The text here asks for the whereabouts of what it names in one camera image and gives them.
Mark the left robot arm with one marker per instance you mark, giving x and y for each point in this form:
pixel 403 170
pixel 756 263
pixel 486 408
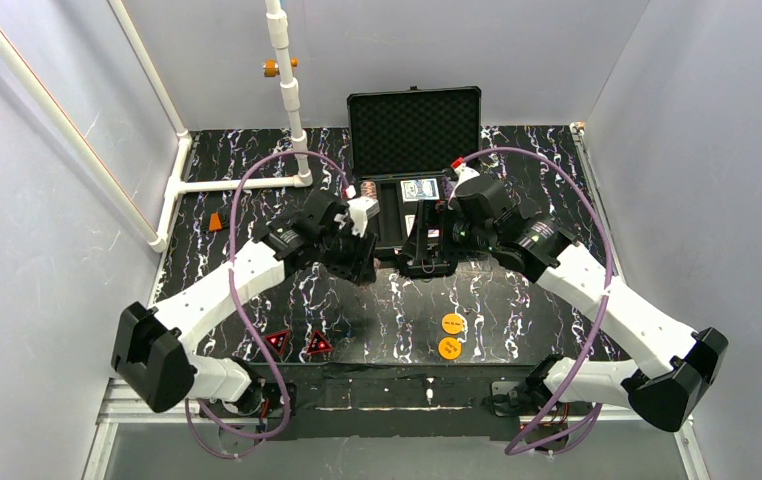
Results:
pixel 155 347

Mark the left red all-in triangle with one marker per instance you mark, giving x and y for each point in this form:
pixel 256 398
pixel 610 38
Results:
pixel 279 341

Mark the orange pipe fitting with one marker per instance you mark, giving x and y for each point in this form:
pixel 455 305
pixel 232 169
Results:
pixel 271 68

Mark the blue playing card deck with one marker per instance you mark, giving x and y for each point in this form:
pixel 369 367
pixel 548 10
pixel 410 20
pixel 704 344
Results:
pixel 419 189

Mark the black poker set case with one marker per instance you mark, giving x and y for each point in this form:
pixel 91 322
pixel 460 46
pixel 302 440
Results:
pixel 412 134

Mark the red all-in triangle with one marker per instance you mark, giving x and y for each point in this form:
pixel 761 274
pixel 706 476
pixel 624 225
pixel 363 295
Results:
pixel 279 341
pixel 318 344

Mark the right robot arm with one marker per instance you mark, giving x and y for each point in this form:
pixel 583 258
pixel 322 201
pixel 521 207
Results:
pixel 670 365

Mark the orange poker chip stack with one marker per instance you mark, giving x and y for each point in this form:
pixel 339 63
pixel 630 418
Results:
pixel 369 189

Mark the yellow big blind button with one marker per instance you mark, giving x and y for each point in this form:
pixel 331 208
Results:
pixel 453 324
pixel 450 348

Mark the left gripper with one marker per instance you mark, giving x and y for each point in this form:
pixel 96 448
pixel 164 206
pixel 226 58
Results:
pixel 352 263

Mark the white pvc pipe frame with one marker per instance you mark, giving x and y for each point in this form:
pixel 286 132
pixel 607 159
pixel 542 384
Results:
pixel 157 237

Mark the red playing card deck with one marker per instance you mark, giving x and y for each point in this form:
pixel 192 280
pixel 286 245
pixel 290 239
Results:
pixel 409 224

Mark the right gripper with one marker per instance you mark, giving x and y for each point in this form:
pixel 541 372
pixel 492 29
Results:
pixel 425 258

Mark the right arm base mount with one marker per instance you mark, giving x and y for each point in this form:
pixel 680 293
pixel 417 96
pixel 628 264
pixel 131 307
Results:
pixel 507 401

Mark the right red all-in triangle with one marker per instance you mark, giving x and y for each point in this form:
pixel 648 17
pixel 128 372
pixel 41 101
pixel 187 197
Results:
pixel 318 344

